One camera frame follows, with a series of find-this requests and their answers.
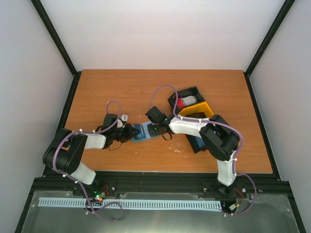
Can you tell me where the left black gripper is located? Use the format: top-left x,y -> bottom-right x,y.
111,123 -> 140,143

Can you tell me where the blue VIP credit card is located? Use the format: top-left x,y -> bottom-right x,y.
132,124 -> 145,142

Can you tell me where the blue card holder wallet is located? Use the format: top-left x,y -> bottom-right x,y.
132,121 -> 155,142

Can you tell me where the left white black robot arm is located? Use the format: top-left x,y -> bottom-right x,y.
43,114 -> 140,196

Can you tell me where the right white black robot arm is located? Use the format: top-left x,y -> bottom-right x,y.
145,106 -> 244,193

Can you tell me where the white card stack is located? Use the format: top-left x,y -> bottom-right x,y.
182,96 -> 197,106

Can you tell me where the black bin with blue cards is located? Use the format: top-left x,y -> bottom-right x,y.
186,132 -> 209,155

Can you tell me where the blue card stack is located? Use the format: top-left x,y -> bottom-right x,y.
190,135 -> 207,151

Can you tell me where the dark card stack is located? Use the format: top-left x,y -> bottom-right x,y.
186,112 -> 206,118

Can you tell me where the black bin with red cards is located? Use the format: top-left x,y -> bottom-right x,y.
168,86 -> 207,115

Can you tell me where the yellow bin with dark cards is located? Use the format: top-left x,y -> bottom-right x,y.
178,101 -> 214,118

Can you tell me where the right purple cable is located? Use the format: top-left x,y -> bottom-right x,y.
148,84 -> 258,216

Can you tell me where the purple cable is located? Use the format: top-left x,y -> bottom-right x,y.
148,84 -> 258,216
52,100 -> 122,222

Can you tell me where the light blue slotted cable duct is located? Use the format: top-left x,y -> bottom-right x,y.
38,197 -> 222,212

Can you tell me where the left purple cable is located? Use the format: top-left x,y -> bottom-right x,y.
52,100 -> 122,222

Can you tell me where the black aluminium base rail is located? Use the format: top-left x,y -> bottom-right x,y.
72,170 -> 291,200

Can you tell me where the left black frame post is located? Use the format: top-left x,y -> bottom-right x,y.
31,0 -> 82,76

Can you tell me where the black frame post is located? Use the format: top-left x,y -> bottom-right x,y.
244,0 -> 296,76
31,0 -> 82,76

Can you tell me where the right black frame post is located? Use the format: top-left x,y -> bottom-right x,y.
244,0 -> 296,76

